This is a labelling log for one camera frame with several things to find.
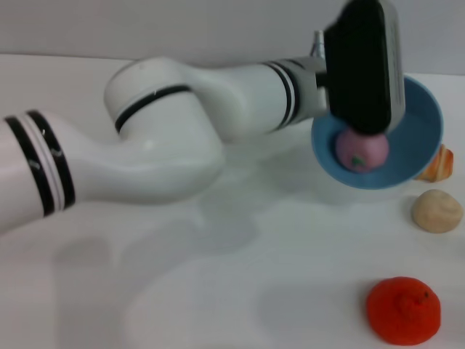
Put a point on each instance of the orange striped toy bread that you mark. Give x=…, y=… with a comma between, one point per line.
x=441, y=165

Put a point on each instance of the orange toy tangerine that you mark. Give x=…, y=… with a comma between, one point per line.
x=403, y=312

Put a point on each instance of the pink toy peach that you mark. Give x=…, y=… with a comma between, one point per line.
x=363, y=154

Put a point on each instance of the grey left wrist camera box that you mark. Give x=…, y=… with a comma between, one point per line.
x=363, y=69

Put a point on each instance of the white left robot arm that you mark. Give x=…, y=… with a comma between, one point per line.
x=163, y=138

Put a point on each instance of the beige toy bun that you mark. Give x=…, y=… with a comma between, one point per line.
x=437, y=211

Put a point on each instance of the blue bowl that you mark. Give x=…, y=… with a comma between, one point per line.
x=410, y=145

